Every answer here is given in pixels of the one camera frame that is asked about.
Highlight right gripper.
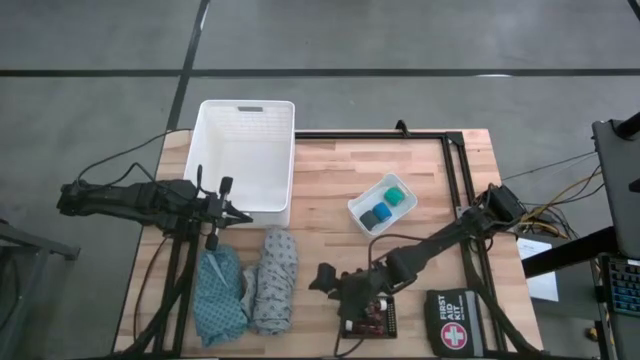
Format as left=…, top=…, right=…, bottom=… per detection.
left=308, top=263, right=384, bottom=324

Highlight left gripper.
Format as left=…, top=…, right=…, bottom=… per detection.
left=187, top=176, right=254, bottom=252

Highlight dark green cube block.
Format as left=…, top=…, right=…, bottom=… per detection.
left=358, top=209, right=380, bottom=231

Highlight grey patterned cloth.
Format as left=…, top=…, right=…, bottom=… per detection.
left=241, top=227, right=300, bottom=336

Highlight teal patterned cloth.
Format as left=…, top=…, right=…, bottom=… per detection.
left=193, top=245, right=250, bottom=349

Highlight black slotted plastic basket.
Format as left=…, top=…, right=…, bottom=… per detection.
left=339, top=294, right=400, bottom=340

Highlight large white perforated basket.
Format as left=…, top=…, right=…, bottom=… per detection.
left=183, top=99, right=296, bottom=229

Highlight small white plastic bin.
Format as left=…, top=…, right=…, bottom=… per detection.
left=347, top=172, right=419, bottom=238

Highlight black first aid kit pouch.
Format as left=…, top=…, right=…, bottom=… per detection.
left=423, top=287, right=486, bottom=358

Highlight white paper sheet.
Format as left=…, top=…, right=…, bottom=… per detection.
left=516, top=237, right=560, bottom=303

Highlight black desk bar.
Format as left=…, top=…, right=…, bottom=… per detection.
left=522, top=225, right=619, bottom=279

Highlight black keyboard blue keys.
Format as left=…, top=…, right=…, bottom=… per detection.
left=605, top=253, right=640, bottom=317

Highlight grey laptop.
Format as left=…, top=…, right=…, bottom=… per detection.
left=592, top=112, right=640, bottom=259

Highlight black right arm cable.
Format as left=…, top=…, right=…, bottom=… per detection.
left=333, top=232, right=451, bottom=358

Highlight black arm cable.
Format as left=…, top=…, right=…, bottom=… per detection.
left=333, top=232, right=451, bottom=358
left=74, top=128, right=196, bottom=189

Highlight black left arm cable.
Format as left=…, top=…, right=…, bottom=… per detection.
left=74, top=128, right=196, bottom=189

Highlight yellow cable bundle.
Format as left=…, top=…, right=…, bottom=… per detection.
left=519, top=164, right=604, bottom=239

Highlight grey metal cart frame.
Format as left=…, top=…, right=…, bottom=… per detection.
left=0, top=218, right=81, bottom=359

